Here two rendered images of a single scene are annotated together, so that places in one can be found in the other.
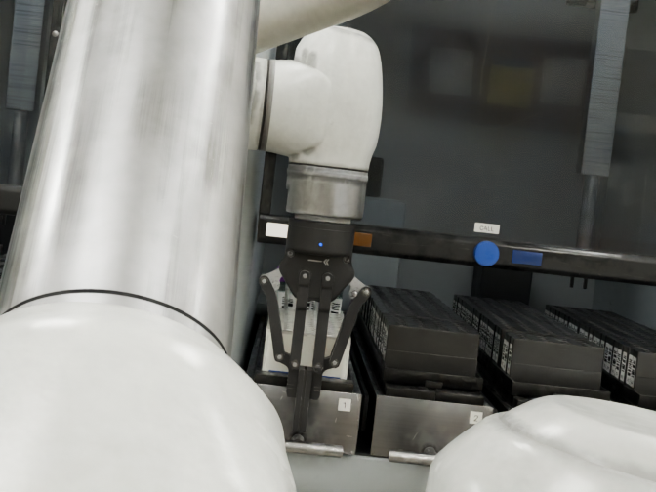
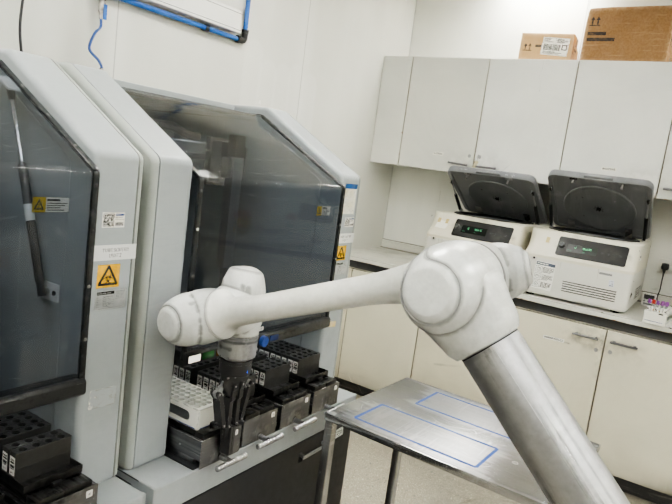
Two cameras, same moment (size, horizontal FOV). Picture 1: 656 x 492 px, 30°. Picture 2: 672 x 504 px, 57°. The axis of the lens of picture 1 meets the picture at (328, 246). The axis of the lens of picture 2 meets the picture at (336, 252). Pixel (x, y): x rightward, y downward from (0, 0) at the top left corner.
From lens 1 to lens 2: 1.20 m
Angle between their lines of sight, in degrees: 56
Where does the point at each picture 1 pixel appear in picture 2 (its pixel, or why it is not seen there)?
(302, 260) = (232, 379)
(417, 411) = (256, 421)
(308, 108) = not seen: hidden behind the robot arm
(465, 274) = not seen: hidden behind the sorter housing
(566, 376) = (280, 378)
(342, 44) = (259, 280)
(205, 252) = not seen: outside the picture
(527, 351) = (269, 374)
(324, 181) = (251, 344)
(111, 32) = (593, 460)
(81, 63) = (594, 475)
